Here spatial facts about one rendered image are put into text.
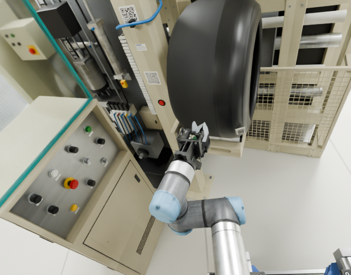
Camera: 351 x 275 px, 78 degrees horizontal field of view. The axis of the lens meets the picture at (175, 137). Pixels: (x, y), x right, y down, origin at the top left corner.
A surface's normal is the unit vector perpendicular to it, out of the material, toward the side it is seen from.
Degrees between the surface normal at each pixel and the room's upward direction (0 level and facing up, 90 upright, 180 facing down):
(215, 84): 64
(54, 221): 90
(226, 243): 12
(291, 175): 0
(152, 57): 90
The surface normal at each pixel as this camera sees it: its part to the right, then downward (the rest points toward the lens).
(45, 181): 0.91, 0.11
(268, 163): -0.24, -0.65
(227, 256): -0.31, -0.77
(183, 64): -0.41, 0.17
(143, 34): -0.34, 0.76
